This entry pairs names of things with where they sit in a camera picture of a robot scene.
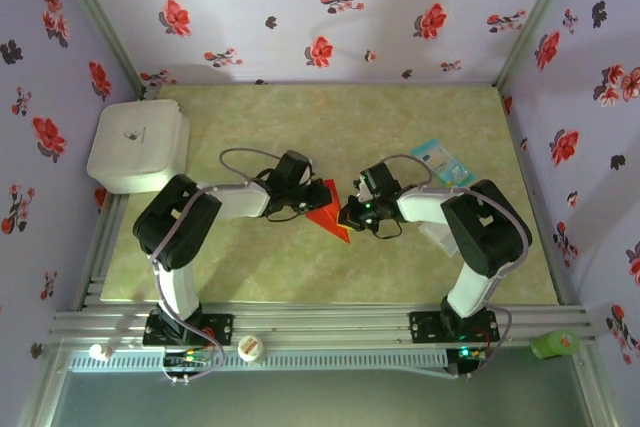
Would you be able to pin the small circuit board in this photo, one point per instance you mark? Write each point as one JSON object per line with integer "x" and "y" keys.
{"x": 470, "y": 353}
{"x": 185, "y": 359}

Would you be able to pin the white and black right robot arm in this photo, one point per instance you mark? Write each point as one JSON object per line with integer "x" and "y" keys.
{"x": 472, "y": 287}

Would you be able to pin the green bottle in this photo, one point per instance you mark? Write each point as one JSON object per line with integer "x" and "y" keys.
{"x": 555, "y": 344}

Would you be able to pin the blue snack packet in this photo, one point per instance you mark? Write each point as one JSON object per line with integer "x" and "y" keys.
{"x": 447, "y": 164}

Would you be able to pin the aluminium corner post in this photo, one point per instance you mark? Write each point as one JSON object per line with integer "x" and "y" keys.
{"x": 100, "y": 17}
{"x": 534, "y": 17}

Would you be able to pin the aluminium side rail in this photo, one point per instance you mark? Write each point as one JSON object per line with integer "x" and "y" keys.
{"x": 521, "y": 147}
{"x": 92, "y": 292}

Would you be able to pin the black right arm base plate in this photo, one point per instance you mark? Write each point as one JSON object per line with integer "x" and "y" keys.
{"x": 425, "y": 327}

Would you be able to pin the red paper sheet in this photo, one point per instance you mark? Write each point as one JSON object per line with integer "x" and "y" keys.
{"x": 332, "y": 224}

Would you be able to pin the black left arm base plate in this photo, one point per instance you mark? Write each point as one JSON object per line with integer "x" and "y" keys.
{"x": 220, "y": 329}

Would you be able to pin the aluminium frame rail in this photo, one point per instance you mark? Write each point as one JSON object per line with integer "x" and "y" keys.
{"x": 325, "y": 322}

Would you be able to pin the white plastic lidded box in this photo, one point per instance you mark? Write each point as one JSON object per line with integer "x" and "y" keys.
{"x": 135, "y": 147}

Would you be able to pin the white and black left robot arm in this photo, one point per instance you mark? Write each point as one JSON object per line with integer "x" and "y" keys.
{"x": 177, "y": 287}

